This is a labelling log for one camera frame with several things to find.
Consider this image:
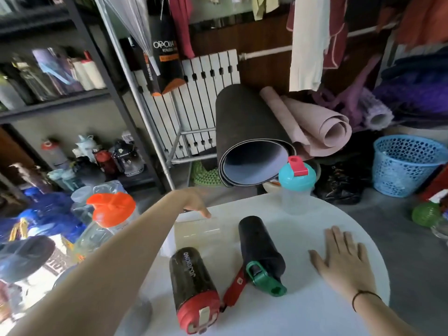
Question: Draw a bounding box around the person's right hand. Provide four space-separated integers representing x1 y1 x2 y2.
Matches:
308 225 377 301

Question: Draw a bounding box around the person's left hand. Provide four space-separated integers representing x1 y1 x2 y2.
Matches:
157 188 212 221

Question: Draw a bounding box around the clear shaker white lid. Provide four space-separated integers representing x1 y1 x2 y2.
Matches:
160 215 240 259

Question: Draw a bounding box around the cluster of small mixed bottles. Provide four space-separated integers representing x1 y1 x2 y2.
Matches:
40 131 146 191

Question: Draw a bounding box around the dark bottle red lid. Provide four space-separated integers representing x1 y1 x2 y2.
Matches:
169 246 247 336

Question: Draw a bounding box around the clear shaker orange lid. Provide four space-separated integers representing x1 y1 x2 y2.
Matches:
72 191 140 261

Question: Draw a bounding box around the black bottle green lid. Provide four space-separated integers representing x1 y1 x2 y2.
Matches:
238 216 287 298

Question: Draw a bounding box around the clear shaker teal lid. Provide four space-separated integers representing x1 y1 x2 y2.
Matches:
278 155 317 216

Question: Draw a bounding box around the person's left forearm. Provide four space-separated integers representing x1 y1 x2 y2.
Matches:
7 197 182 336

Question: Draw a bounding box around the green spiky massage mat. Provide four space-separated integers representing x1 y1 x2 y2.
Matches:
190 161 224 188

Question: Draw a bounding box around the white oval table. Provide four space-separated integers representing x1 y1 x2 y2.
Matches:
112 192 391 336

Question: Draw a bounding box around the black plastic bag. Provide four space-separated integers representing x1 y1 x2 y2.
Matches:
313 161 371 206

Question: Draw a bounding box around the green spray bottle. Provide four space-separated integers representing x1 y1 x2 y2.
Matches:
411 189 448 228

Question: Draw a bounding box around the black rolled yoga mat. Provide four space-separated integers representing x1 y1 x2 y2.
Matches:
215 84 298 188

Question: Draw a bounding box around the silver metal clothes rack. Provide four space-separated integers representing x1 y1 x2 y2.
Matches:
92 0 224 191

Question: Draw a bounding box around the white slatted radiator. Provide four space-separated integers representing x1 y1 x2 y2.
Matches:
133 49 242 160

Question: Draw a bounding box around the blue plastic basket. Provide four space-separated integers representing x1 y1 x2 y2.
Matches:
371 134 448 198

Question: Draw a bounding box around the red shopping bag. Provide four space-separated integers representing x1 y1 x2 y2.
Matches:
418 164 448 203

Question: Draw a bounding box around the pink rolled yoga mat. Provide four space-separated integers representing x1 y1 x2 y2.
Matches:
259 86 353 161

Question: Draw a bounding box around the white paper bag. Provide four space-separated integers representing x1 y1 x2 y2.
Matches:
21 234 79 305

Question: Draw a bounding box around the black and orange paper bag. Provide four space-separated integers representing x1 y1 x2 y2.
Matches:
141 0 188 97

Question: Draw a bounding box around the white round tub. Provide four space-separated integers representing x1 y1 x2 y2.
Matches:
385 124 448 146

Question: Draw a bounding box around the lilac ridged foam roller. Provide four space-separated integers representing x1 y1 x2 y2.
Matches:
357 88 394 132

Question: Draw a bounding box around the black metal shelf rack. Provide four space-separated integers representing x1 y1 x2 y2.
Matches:
0 0 167 195

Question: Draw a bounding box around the red hanging garment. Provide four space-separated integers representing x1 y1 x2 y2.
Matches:
168 0 196 60

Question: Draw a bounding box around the clear folded umbrella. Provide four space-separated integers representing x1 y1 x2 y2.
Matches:
96 0 161 76

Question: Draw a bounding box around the white hanging garment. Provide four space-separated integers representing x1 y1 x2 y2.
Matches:
289 0 331 92

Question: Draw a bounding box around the yellow-green hanging cloth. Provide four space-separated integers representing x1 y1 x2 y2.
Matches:
251 0 280 21

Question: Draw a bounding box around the navy blue folded mat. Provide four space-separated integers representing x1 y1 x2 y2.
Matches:
380 54 448 81

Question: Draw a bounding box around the maroon hanging garment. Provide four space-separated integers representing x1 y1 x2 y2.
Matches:
286 0 349 70

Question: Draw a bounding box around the orange hanging garment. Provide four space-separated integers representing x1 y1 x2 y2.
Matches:
395 0 448 49

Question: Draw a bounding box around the black cord bracelet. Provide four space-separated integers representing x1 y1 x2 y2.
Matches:
351 290 383 313

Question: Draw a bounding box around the mauve plastic frame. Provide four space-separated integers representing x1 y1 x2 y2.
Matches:
311 54 382 128

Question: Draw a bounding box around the white wall pipe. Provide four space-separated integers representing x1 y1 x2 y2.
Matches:
239 21 399 62

